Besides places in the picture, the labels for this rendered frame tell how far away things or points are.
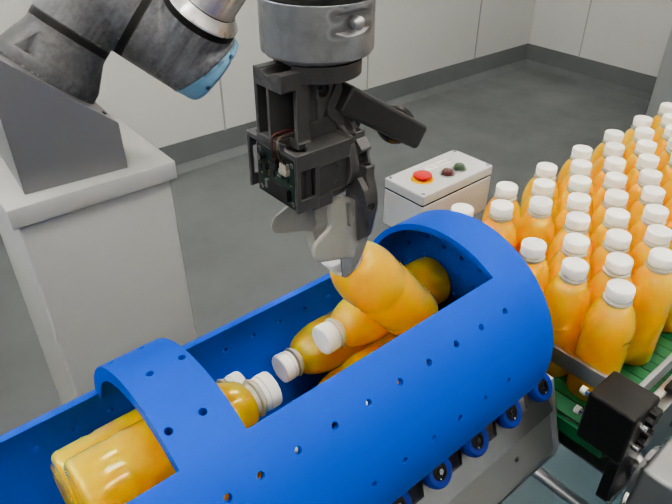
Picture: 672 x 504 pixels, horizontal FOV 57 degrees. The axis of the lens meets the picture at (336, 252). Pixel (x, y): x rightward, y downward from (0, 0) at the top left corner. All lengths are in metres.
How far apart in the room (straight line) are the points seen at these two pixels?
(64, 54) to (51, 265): 0.39
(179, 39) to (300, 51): 0.76
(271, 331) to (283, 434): 0.29
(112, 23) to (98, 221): 0.37
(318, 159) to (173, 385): 0.24
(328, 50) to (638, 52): 4.94
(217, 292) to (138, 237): 1.42
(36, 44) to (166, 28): 0.22
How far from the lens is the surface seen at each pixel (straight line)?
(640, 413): 0.94
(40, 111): 1.20
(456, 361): 0.68
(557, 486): 1.71
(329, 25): 0.47
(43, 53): 1.23
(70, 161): 1.24
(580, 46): 5.59
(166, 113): 3.69
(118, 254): 1.33
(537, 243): 1.02
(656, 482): 1.07
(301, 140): 0.51
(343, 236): 0.56
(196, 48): 1.22
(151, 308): 1.43
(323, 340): 0.77
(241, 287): 2.73
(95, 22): 1.24
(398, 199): 1.17
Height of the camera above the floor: 1.64
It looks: 34 degrees down
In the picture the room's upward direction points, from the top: straight up
